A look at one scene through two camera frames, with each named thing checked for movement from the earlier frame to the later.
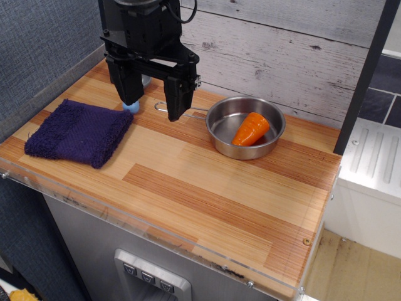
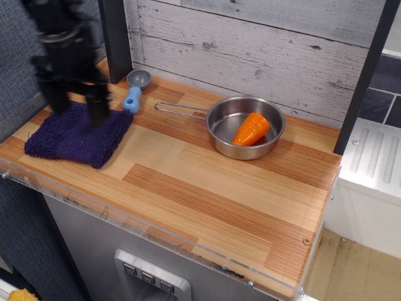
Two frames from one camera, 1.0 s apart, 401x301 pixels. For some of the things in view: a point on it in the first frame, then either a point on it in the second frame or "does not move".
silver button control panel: x=141 y=278 does not move
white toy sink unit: x=366 y=204 does not move
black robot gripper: x=150 y=38 to x=67 y=57
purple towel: x=79 y=132 does not move
